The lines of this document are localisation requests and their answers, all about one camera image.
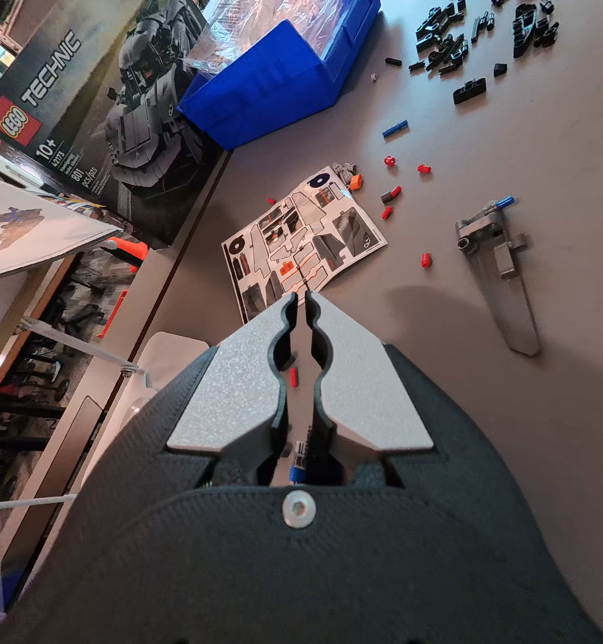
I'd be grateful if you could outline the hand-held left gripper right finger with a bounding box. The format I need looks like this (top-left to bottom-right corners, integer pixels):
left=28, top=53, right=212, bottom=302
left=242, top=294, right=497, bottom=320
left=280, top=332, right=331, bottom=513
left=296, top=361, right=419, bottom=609
left=304, top=290, right=435, bottom=486

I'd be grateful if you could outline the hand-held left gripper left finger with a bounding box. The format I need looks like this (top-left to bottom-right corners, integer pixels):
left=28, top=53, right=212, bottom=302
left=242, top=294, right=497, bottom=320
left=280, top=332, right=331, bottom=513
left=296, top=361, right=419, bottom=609
left=165, top=291, right=299, bottom=486

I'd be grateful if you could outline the grey lego wing assembly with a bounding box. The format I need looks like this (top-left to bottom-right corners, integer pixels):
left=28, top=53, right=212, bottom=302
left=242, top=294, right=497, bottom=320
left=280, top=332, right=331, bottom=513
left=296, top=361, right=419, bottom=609
left=455, top=197, right=542, bottom=358

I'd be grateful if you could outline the pile of black lego pieces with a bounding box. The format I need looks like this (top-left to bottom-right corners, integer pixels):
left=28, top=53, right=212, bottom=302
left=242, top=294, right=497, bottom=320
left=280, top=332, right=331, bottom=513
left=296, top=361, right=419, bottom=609
left=383, top=0, right=560, bottom=105

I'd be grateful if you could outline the small blue lego piece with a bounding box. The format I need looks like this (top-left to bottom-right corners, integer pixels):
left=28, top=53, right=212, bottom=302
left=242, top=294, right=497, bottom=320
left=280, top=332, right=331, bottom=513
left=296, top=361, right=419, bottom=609
left=288, top=442, right=308, bottom=485

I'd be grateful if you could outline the lego sticker sheet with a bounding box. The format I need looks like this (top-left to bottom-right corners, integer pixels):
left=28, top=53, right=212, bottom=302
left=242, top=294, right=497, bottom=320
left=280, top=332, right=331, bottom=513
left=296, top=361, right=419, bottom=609
left=221, top=165, right=389, bottom=325

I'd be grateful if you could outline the dark lego set box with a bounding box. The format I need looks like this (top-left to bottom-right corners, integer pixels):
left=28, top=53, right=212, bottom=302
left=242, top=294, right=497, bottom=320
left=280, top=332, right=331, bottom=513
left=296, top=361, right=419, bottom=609
left=0, top=0, right=232, bottom=250

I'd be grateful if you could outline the orange cone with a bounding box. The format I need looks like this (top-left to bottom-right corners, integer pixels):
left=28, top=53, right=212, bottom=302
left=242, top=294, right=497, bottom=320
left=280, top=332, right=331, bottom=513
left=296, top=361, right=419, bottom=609
left=104, top=235, right=150, bottom=275

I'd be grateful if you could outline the open instruction booklet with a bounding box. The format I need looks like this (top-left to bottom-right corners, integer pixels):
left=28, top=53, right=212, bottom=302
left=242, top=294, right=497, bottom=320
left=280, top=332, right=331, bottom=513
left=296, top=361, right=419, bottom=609
left=0, top=173, right=123, bottom=282

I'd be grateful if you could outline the blue plastic bin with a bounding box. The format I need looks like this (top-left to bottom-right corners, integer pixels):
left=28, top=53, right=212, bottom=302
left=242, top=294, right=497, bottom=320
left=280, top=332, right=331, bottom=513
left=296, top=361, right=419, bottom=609
left=177, top=0, right=385, bottom=152

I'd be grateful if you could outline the clear plastic bag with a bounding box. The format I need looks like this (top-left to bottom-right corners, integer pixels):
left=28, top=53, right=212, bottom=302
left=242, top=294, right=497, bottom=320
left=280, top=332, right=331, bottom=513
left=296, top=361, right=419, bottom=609
left=183, top=0, right=380, bottom=71

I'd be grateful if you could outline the metal-edged equipment case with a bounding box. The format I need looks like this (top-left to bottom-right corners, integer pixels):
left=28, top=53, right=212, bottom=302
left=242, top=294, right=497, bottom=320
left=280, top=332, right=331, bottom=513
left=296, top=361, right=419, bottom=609
left=0, top=0, right=36, bottom=57

